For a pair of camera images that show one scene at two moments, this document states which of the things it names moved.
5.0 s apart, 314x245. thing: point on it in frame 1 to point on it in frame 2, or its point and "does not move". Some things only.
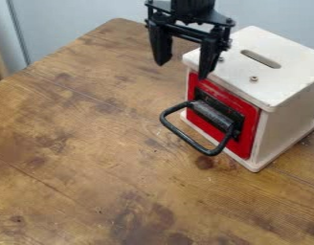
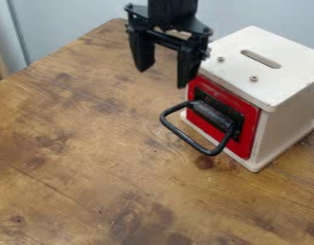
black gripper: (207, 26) to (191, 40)
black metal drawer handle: (211, 113) does not move
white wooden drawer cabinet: (270, 71) does not move
